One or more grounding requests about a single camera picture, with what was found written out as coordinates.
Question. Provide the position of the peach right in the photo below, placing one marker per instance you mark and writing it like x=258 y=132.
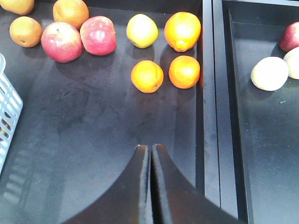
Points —
x=292 y=60

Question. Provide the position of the orange behind apples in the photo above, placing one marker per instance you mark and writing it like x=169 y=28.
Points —
x=74 y=12

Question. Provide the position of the red apple with stem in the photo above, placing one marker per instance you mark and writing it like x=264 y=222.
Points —
x=61 y=42

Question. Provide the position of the small orange centre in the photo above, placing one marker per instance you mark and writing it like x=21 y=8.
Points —
x=26 y=31

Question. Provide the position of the light blue plastic basket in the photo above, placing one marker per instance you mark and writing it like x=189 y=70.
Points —
x=11 y=105

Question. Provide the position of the peach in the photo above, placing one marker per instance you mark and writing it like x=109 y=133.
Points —
x=292 y=60
x=270 y=73

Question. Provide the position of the large orange top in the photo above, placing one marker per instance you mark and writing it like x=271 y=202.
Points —
x=182 y=31

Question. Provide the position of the black wooden produce stand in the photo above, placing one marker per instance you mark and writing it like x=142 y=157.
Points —
x=81 y=121

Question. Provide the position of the red apple centre tray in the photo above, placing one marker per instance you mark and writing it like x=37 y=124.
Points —
x=290 y=37

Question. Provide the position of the orange fruit front right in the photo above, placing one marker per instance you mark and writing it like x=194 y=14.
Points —
x=184 y=72

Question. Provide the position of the orange fruit front left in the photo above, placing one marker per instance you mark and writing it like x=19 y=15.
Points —
x=147 y=76

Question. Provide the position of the peach left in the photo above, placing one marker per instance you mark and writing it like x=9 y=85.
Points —
x=270 y=73

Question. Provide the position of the orange fruit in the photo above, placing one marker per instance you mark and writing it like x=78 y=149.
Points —
x=147 y=76
x=184 y=72

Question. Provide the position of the red pink apple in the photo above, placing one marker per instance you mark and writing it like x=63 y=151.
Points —
x=98 y=36

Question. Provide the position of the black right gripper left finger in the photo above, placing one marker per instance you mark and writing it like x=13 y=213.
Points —
x=125 y=201

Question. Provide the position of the yellow round citrus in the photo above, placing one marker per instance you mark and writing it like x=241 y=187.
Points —
x=142 y=31

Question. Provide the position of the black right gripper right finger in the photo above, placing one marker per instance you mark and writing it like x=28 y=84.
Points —
x=175 y=200

